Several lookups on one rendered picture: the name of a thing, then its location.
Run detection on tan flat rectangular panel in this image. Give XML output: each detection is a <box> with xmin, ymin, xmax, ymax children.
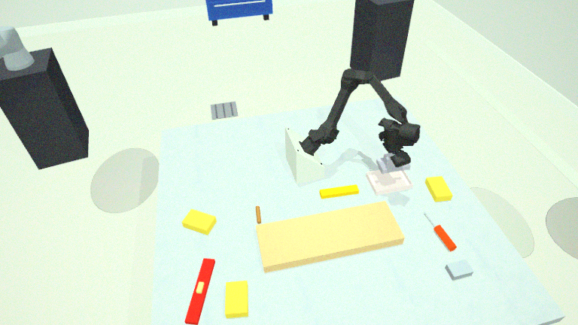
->
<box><xmin>256</xmin><ymin>201</ymin><xmax>405</xmax><ymax>273</ymax></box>

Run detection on red flat bar with small pale yellow window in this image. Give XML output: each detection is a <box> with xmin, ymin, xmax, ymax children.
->
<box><xmin>185</xmin><ymin>258</ymin><xmax>215</xmax><ymax>325</ymax></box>

